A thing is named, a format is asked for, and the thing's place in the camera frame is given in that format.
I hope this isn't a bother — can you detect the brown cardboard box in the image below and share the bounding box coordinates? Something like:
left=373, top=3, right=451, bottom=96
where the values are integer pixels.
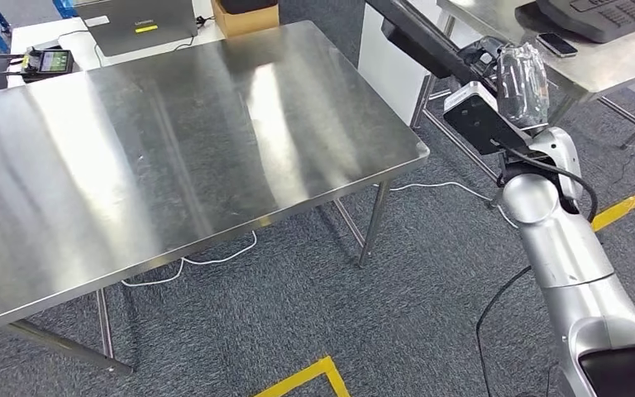
left=210, top=0, right=280, bottom=38

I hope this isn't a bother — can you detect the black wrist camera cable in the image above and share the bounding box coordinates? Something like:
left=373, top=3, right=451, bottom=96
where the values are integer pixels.
left=492, top=139, right=599, bottom=223

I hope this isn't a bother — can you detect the black remote controller with screen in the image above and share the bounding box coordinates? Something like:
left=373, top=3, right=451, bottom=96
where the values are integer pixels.
left=0, top=46, right=74, bottom=84

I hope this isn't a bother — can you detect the white panel cabinet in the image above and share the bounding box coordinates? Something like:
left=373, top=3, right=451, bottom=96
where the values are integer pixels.
left=356, top=0, right=483, bottom=127

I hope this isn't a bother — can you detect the thin black hanging cable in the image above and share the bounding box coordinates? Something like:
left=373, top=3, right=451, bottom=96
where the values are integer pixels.
left=475, top=265, right=532, bottom=397

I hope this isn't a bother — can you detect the grey laptop yellow sticker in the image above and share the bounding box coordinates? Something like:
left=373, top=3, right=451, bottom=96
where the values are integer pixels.
left=74, top=0, right=199, bottom=58

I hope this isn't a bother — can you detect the black ribbed plastic panel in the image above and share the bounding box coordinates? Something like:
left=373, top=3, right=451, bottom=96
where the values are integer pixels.
left=535, top=0, right=635, bottom=44

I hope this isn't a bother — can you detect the stainless steel table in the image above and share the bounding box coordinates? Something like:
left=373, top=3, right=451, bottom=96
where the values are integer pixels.
left=409, top=0, right=635, bottom=183

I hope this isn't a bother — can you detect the yellow floor tape square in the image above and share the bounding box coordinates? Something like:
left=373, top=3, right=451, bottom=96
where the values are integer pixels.
left=251, top=356, right=351, bottom=397
left=591, top=194, right=635, bottom=234

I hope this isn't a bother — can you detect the white floor cable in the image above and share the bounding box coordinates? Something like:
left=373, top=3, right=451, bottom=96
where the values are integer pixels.
left=389, top=180, right=518, bottom=230
left=121, top=230, right=258, bottom=289

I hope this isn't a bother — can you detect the stainless steel workbench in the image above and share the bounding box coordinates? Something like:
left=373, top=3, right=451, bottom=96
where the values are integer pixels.
left=0, top=21, right=431, bottom=376

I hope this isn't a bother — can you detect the white desk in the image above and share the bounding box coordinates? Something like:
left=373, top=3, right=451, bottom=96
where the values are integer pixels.
left=6, top=0, right=226, bottom=88

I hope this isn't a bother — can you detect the black plastic plate frame part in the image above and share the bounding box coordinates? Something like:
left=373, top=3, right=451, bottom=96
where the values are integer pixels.
left=365, top=0, right=497, bottom=92

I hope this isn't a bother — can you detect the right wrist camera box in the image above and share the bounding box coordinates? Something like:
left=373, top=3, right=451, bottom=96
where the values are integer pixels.
left=442, top=80, right=535, bottom=157

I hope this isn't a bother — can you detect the black smartphone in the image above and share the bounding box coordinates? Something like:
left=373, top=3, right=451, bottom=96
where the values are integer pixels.
left=535, top=31, right=579, bottom=59

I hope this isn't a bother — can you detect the black laptop power cable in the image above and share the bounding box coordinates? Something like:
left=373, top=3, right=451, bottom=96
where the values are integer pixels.
left=172, top=15, right=216, bottom=53

